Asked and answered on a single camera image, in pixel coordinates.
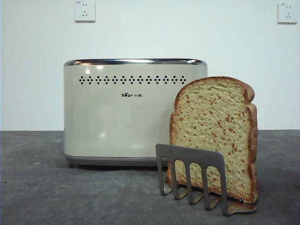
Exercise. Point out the cream two-slot toaster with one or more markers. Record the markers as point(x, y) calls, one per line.
point(117, 117)

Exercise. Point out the toasted bread slice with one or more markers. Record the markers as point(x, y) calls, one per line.
point(211, 122)

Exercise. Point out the white wall socket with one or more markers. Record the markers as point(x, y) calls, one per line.
point(85, 11)
point(287, 12)

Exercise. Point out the stainless steel toast rack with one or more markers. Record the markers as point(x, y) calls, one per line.
point(187, 152)

